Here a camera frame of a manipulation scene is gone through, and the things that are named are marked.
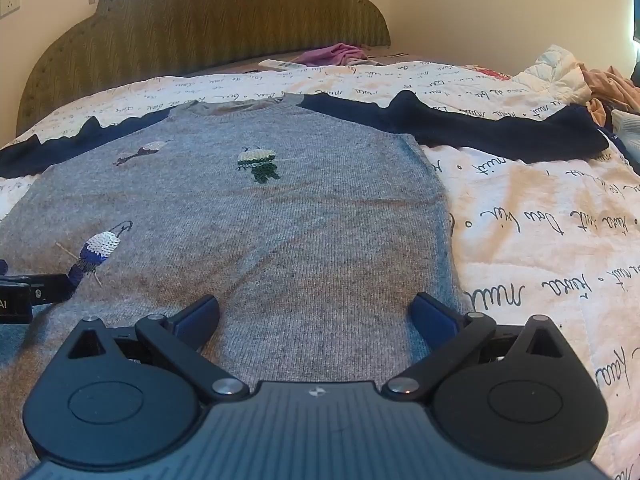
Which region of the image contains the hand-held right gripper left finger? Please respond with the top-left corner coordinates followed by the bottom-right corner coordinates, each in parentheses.
top-left (65, 294), bottom-right (250, 402)

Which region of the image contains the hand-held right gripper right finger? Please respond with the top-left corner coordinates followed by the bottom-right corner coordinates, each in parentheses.
top-left (381, 291), bottom-right (576, 402)

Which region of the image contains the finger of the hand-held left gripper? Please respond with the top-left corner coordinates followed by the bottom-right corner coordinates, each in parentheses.
top-left (29, 272), bottom-right (77, 307)

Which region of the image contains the grey sweater with navy sleeves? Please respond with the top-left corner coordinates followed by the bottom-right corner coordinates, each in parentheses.
top-left (0, 91), bottom-right (613, 480)

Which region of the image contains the white quilt with script print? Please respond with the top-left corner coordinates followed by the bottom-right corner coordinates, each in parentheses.
top-left (0, 57), bottom-right (640, 480)

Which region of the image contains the floral red cloth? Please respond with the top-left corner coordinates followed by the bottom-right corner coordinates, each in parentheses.
top-left (462, 64), bottom-right (513, 82)

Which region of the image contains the light blue cloth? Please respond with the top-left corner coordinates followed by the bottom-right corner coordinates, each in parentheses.
top-left (609, 109), bottom-right (640, 158)

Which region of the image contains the white puffy jacket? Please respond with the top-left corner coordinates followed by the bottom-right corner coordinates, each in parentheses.
top-left (511, 44), bottom-right (593, 108)

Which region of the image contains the purple cloth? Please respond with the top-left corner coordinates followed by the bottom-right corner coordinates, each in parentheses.
top-left (295, 42), bottom-right (383, 67)

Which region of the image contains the beige pink cloth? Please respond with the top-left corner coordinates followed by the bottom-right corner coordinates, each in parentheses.
top-left (577, 62), bottom-right (638, 128)

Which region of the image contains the olive upholstered headboard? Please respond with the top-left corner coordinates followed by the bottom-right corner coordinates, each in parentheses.
top-left (15, 0), bottom-right (392, 138)

